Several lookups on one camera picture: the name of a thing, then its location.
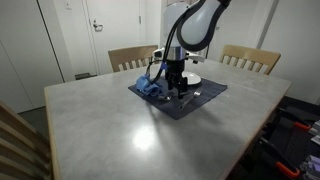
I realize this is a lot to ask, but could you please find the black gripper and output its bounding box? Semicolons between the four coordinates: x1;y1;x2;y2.
165;60;188;99

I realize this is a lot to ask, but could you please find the silver metal spoon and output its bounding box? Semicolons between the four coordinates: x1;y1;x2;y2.
158;95;172;102

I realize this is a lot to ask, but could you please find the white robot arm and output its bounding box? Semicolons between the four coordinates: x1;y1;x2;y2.
151;0;231;99

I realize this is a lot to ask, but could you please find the white round plate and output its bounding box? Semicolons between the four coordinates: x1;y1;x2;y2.
182;71;201;85

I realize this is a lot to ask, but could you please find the silver metal fork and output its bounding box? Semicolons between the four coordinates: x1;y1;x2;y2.
179;87;203;109

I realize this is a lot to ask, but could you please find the dark blue cloth placemat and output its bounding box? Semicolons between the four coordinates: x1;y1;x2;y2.
128;77;227;120

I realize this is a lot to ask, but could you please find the blue folded napkin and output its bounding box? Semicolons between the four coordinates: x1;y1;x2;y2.
135;75;163;97

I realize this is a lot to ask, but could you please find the wooden chair far left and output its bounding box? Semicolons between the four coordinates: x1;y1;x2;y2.
108;45;158;72

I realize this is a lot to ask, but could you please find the wooden chair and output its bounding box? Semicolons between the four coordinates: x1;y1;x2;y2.
219;45;281;75
0;102;54;180
108;45;158;72

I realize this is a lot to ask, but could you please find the wooden chair far right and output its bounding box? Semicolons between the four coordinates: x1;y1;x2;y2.
219;45;281;75

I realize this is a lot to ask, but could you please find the black orange equipment stand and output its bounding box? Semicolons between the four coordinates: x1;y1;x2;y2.
229;107;320;180

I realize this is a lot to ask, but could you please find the wooden chair near left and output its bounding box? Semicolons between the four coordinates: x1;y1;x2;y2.
0;102;54;180

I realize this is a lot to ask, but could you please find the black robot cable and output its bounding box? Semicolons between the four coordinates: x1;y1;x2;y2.
145;13;188;85

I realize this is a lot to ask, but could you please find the white door with handle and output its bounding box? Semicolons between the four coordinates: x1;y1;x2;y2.
84;0;144;75

